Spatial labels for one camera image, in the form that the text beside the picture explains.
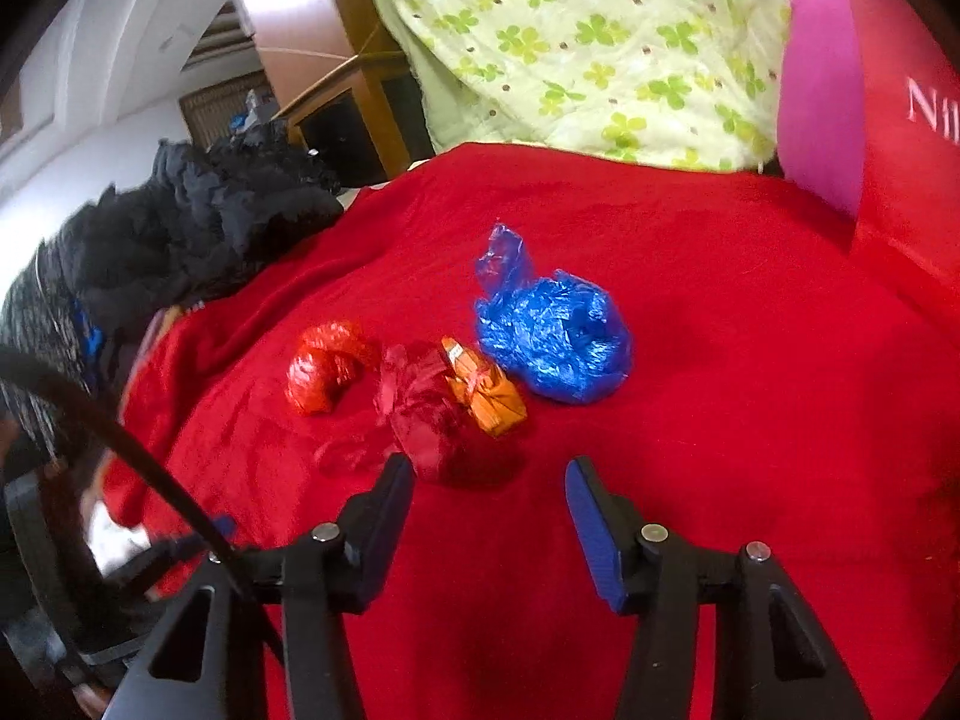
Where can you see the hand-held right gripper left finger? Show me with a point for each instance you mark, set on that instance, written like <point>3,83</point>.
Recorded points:
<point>382,525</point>

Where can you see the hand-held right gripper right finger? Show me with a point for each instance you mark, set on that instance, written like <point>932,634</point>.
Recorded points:
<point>592,532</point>

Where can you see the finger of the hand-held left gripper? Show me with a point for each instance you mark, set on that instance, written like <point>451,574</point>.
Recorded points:
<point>187,540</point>

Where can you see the dark red wrapper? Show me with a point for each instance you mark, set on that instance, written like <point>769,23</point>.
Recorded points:
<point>427,412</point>

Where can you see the red plastic bag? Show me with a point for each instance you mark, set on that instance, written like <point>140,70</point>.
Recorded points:
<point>319,379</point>

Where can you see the orange foil wrapper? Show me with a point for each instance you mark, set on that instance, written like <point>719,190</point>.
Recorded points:
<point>487,397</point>

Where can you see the blue plastic bag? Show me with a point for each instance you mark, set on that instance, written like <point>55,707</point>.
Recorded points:
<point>555,337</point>

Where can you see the red blanket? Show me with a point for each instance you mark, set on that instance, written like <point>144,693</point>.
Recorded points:
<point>712,352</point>

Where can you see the speckled dark cloth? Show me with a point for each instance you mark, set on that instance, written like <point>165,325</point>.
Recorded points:
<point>37,330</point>

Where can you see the black jacket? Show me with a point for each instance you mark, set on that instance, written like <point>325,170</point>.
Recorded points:
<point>210,217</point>

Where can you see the brown lattice door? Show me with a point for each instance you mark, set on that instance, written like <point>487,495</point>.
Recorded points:
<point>217,105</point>

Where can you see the red paper gift bag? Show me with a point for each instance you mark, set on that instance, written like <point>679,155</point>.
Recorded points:
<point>900,187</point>

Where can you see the pink cushion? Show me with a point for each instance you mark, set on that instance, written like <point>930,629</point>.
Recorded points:
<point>817,105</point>

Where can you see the green floral quilt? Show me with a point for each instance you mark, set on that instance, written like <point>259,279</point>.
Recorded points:
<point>600,30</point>

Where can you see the wooden pillar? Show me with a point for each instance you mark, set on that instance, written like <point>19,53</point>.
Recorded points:
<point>300,0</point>

